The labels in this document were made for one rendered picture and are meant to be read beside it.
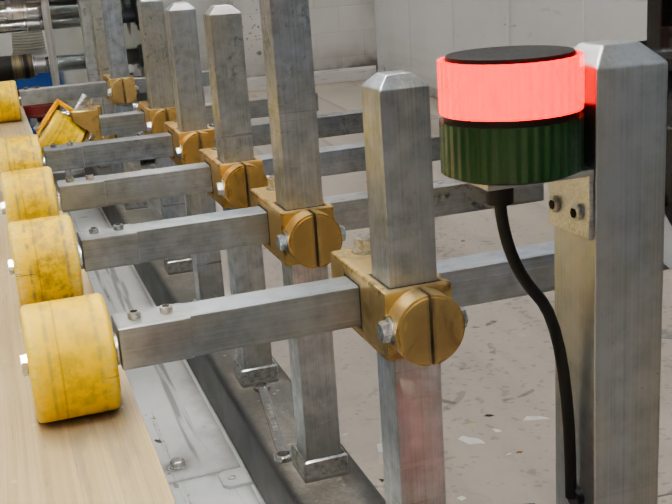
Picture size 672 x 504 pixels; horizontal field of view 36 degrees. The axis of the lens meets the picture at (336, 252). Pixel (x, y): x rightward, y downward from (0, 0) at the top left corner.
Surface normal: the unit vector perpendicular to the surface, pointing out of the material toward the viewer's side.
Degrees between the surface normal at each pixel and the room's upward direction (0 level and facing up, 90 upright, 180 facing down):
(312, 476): 90
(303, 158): 90
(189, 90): 90
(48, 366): 73
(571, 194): 90
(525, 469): 0
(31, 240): 42
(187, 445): 0
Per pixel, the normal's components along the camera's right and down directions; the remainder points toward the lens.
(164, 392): -0.07, -0.96
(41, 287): 0.33, 0.47
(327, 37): 0.26, 0.26
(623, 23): -0.96, 0.14
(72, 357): 0.27, -0.14
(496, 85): -0.31, 0.29
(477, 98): -0.56, 0.27
